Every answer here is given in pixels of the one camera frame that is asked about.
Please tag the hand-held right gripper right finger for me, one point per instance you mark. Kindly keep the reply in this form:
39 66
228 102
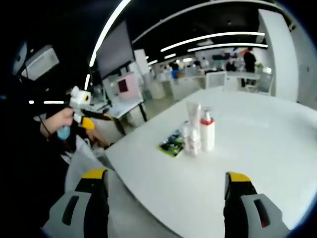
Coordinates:
235 210

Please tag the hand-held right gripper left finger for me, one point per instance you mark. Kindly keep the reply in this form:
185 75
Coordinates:
96 210

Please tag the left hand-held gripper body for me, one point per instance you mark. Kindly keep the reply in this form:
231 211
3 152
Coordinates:
78 100

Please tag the small red-label skincare bottle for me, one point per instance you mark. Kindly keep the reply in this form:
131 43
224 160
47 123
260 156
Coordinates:
195 145

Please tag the red-collared white pump bottle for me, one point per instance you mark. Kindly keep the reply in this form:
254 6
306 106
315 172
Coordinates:
207 136

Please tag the green skincare sachet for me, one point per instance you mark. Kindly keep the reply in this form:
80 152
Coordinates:
171 148

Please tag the small clear-capped skincare bottle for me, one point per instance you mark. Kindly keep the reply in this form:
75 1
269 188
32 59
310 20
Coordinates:
186 136

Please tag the white skincare tube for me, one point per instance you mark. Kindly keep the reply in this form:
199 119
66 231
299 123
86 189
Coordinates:
193 111

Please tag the person's left hand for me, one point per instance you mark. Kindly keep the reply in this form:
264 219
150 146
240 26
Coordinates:
59 121

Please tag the white desk with black legs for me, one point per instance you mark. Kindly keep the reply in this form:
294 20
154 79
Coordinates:
123 109

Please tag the black wrist band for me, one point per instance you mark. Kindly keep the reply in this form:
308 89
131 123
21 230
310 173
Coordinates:
46 130

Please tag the pink board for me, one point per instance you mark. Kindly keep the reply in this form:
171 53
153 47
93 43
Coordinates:
128 85

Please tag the grey mesh office chair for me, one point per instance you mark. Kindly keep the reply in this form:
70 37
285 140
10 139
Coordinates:
79 169

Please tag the ceiling air conditioner unit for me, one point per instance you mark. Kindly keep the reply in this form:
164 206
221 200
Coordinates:
40 63

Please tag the large display screen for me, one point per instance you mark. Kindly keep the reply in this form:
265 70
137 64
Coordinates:
115 49

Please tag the white worn device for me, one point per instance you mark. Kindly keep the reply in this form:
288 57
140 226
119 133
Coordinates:
19 57

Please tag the curved ceiling light strip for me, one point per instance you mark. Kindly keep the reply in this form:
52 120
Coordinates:
106 32

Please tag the person's black top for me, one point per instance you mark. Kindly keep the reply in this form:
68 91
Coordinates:
29 173

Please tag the white framed mesh chair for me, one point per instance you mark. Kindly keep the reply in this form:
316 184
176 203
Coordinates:
215 79

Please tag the straight ceiling light strip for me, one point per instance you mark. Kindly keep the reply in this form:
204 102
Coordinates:
210 38
227 45

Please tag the curved white ceiling rail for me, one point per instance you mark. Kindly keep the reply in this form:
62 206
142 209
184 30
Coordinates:
198 10

